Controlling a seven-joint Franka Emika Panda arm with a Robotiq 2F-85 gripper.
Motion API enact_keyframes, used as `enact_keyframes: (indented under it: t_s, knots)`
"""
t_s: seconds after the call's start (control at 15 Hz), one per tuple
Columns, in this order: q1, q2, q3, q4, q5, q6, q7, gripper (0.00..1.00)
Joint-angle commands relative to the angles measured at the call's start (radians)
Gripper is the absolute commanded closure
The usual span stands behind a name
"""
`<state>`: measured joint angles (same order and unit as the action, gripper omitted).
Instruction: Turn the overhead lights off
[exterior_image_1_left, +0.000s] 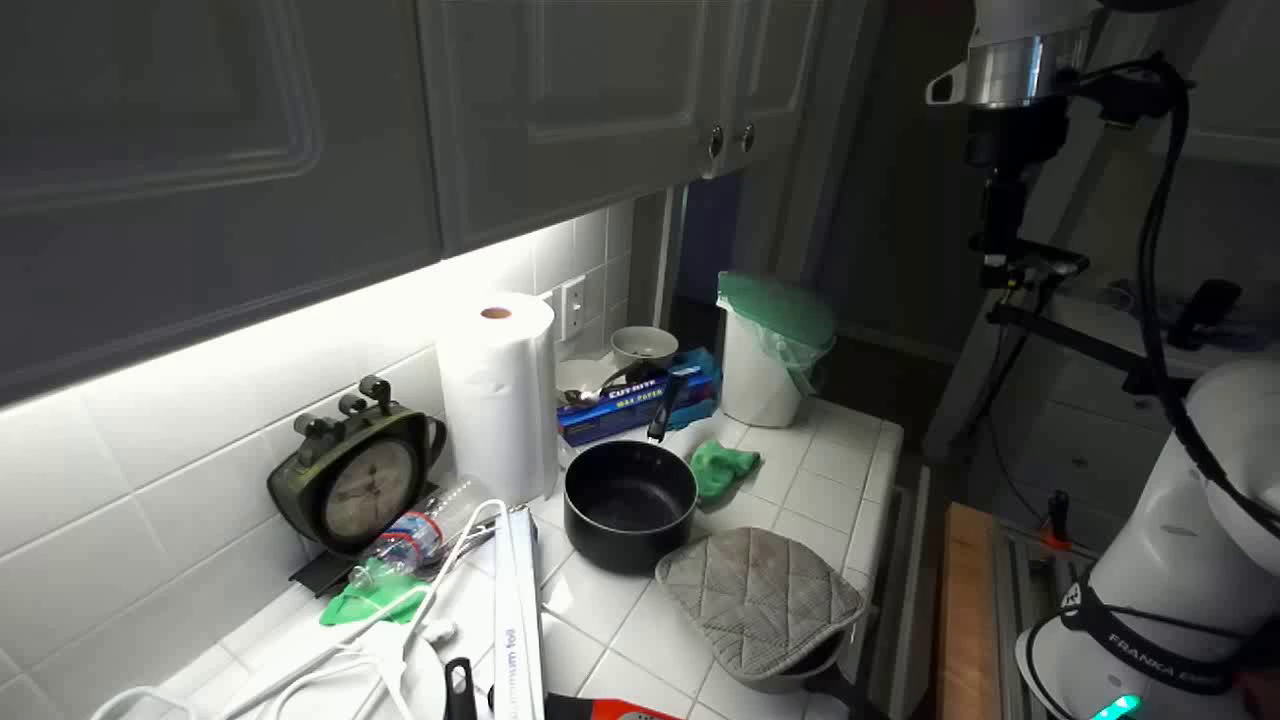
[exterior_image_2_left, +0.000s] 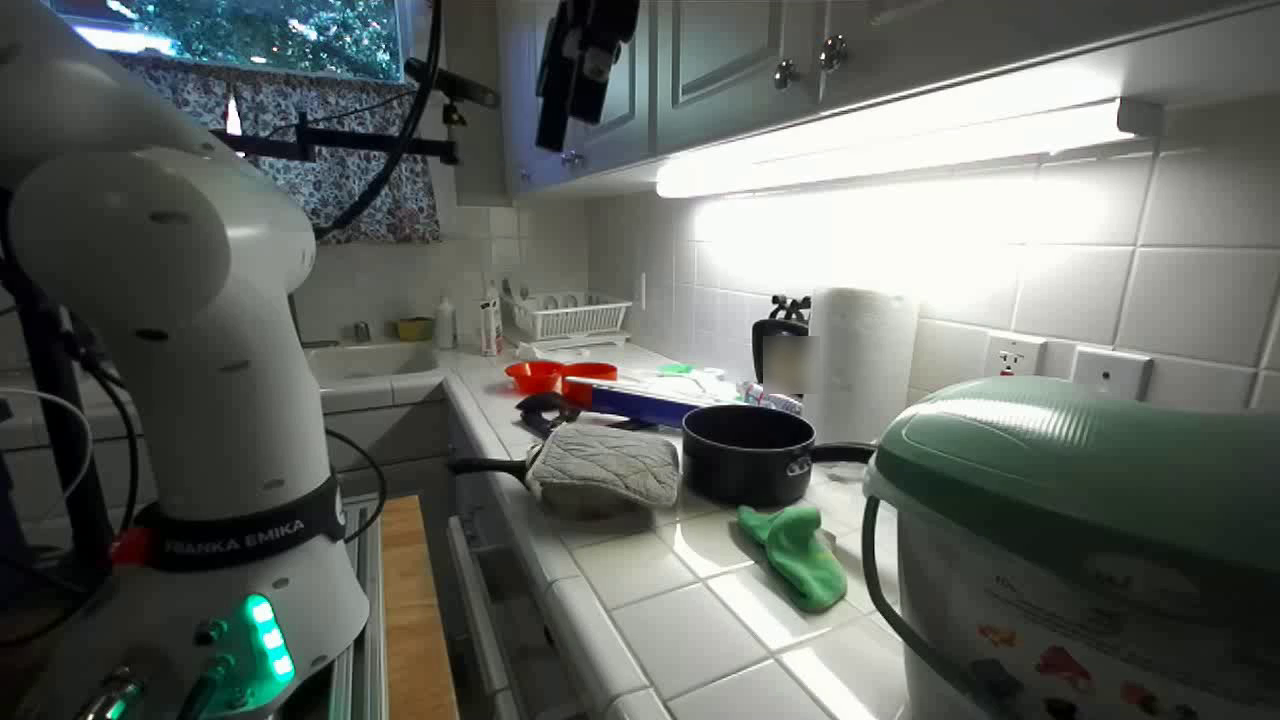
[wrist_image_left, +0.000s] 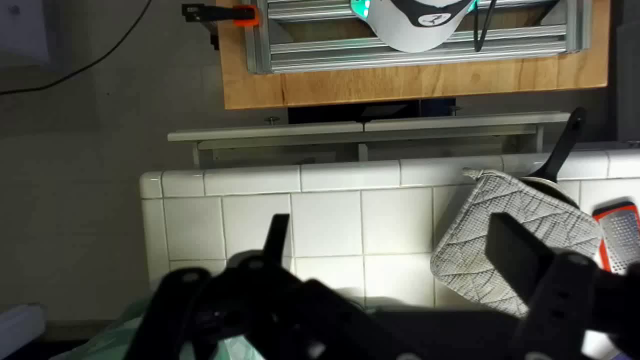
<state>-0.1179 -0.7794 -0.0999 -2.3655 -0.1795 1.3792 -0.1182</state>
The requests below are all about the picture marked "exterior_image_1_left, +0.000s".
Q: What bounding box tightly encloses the narrow grey cabinet door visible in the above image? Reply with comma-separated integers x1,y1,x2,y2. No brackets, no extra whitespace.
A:
722,0,829,179

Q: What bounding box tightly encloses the green table clock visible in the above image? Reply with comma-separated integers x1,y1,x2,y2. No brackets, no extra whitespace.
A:
266,375,449,599

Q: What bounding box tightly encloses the blue wrap box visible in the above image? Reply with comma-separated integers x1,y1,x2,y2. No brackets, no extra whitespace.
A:
556,347,723,449

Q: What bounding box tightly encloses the grey ceramic bowl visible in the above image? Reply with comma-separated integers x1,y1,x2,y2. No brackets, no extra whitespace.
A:
610,325,680,372

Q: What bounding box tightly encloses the white bin with green bag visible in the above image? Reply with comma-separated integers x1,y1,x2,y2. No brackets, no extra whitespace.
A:
715,270,838,430

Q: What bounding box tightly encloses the large grey cabinet door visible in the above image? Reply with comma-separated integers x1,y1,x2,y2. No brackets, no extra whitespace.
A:
0,0,443,405

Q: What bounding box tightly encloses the camera on mount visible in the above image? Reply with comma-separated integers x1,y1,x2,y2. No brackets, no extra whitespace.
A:
984,238,1197,397

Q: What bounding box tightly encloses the white drawer cabinet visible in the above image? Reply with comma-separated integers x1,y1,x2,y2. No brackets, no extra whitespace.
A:
922,288,1280,557

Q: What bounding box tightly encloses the clear plastic bottle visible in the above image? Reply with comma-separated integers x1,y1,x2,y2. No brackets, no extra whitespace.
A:
347,477,493,592

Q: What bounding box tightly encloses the red and black packet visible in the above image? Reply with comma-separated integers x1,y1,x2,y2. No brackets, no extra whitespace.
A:
544,692,685,720

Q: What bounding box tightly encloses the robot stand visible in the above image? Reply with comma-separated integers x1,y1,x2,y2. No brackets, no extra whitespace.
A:
935,502,1096,720

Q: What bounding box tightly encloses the long white wrap box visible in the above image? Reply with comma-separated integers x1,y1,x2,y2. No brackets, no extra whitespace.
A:
492,504,547,720

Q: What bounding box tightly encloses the paper towel roll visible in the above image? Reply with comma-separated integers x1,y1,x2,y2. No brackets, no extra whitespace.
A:
434,291,559,507

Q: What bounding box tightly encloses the black pot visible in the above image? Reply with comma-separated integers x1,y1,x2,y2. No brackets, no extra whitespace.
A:
562,374,700,577

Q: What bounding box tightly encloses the black utensil handle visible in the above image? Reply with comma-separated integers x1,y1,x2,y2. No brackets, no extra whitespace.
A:
444,656,480,720

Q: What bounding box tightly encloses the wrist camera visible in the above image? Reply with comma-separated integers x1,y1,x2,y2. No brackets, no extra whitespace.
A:
1074,62,1187,127

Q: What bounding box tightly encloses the grey quilted pot holder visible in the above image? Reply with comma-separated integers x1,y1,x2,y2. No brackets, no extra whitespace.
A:
654,526,867,693

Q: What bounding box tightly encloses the grey wall cabinet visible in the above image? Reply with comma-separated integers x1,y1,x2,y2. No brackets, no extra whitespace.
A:
0,0,831,407

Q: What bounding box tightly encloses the black object on counter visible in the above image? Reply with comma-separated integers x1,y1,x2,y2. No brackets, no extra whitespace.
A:
1164,279,1243,352

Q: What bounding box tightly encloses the green cloth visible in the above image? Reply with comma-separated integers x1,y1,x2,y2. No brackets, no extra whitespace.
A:
687,439,762,504

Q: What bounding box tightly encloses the metal spoon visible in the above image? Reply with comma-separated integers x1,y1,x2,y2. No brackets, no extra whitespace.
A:
562,364,643,407

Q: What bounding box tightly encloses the green plastic bag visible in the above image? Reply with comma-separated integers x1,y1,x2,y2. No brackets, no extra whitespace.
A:
319,580,431,629

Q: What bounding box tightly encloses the white cable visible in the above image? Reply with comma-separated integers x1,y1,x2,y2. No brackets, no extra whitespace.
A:
88,498,509,720

